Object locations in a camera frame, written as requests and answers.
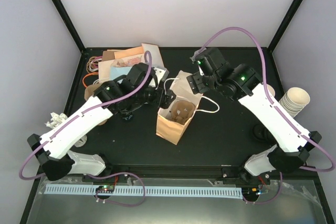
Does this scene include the brown pulp cup carrier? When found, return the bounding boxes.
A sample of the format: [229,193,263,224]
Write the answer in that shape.
[170,100,195,125]

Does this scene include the brown paper takeout bag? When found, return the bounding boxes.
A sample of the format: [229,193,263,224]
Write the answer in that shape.
[155,70,220,145]

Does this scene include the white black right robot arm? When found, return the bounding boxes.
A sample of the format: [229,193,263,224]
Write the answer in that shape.
[187,48,313,184]

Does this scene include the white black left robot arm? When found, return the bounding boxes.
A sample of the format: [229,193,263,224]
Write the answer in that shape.
[27,62,176,182]

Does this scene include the brown white flat paper bag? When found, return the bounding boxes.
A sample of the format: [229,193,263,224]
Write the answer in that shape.
[141,43,164,68]

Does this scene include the short white cup stack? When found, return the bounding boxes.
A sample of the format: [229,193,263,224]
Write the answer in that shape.
[267,84,276,97]

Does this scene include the stack of black lids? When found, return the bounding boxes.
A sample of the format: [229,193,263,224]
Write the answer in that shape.
[252,124,276,145]

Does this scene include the tall white cup stack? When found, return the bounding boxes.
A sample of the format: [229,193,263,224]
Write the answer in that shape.
[279,87,311,118]

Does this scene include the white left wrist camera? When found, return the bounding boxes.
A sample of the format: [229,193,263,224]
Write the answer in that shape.
[154,67,169,87]

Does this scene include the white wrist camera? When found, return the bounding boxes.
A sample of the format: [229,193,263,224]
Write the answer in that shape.
[190,48,206,76]
[154,67,169,87]

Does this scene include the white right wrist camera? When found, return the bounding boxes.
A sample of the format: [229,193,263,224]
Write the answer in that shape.
[190,48,206,76]

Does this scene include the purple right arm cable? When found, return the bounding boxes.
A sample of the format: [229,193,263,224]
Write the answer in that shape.
[189,26,336,205]

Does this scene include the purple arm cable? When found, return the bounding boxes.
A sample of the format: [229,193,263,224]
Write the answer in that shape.
[189,26,336,205]
[18,50,147,207]

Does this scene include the bundle of bag handles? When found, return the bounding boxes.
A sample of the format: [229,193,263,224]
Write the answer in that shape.
[82,56,102,88]

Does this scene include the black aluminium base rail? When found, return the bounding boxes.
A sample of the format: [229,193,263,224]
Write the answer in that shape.
[47,161,302,183]

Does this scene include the light blue cable duct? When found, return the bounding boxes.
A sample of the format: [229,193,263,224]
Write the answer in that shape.
[44,184,243,199]

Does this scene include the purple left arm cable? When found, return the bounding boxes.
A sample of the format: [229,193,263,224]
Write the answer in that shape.
[18,50,147,207]

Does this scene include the black enclosure frame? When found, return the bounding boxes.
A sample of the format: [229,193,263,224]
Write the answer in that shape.
[20,0,334,223]

